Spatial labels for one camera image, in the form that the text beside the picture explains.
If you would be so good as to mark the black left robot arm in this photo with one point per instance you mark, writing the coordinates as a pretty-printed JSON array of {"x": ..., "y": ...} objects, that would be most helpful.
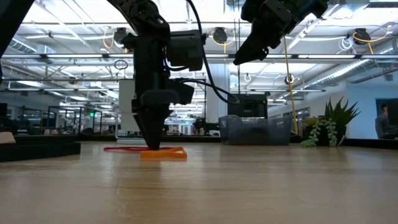
[{"x": 146, "y": 15}]

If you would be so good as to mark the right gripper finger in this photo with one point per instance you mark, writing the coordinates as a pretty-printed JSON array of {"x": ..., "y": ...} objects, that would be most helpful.
[
  {"x": 250, "y": 49},
  {"x": 264, "y": 54}
]

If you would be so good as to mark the black rubber band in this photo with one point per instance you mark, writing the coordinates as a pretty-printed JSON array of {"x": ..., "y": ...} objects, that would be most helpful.
[{"x": 37, "y": 152}]

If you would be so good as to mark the orange rubber band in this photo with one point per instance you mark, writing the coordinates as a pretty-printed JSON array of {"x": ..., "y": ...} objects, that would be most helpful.
[{"x": 164, "y": 154}]

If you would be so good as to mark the silver ventilation duct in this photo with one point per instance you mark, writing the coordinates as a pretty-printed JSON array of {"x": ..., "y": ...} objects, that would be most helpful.
[
  {"x": 28, "y": 46},
  {"x": 357, "y": 67}
]

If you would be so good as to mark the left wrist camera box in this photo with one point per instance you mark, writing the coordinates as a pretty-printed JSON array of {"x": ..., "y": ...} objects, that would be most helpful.
[{"x": 182, "y": 91}]

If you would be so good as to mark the person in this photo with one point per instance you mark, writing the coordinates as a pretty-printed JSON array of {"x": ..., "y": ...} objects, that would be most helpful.
[{"x": 384, "y": 124}]

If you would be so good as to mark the black aluminium table frame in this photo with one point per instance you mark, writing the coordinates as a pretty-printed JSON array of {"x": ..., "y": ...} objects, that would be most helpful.
[{"x": 93, "y": 139}]

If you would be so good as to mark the long ceiling light strip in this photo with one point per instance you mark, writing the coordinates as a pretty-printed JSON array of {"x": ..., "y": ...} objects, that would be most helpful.
[{"x": 77, "y": 56}]

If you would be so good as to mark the black rectangular screen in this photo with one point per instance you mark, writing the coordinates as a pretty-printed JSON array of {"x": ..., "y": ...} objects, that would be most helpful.
[{"x": 248, "y": 105}]

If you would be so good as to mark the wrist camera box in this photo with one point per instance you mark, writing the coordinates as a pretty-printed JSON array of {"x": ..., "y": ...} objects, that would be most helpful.
[
  {"x": 252, "y": 11},
  {"x": 182, "y": 91}
]

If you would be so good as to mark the translucent grey plastic bin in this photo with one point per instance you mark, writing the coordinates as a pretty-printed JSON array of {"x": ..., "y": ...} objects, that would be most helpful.
[{"x": 255, "y": 130}]

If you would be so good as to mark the potted green succulent plant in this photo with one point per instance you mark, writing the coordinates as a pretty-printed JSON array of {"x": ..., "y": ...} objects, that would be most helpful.
[{"x": 340, "y": 116}]

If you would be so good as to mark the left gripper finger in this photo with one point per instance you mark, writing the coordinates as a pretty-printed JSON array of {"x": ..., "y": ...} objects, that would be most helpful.
[
  {"x": 144, "y": 124},
  {"x": 157, "y": 127}
]

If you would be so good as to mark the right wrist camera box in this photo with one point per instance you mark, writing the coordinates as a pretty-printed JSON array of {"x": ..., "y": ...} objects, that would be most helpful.
[{"x": 252, "y": 11}]

